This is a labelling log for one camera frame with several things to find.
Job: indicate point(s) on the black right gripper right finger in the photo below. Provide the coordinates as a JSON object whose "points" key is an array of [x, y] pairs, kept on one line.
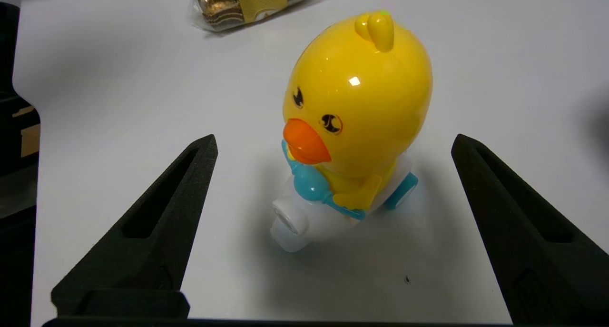
{"points": [[537, 241]]}

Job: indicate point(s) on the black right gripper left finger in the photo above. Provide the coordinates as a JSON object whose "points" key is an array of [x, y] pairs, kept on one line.
{"points": [[142, 241]]}

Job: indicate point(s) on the yellow duck scooter toy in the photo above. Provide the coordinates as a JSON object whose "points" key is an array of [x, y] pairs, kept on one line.
{"points": [[361, 108]]}

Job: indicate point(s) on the dark robot chassis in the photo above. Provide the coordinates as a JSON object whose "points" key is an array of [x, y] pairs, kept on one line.
{"points": [[12, 270]]}

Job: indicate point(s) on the clear wrapped brown snack pack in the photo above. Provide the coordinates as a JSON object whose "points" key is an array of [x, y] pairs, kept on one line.
{"points": [[247, 5]]}

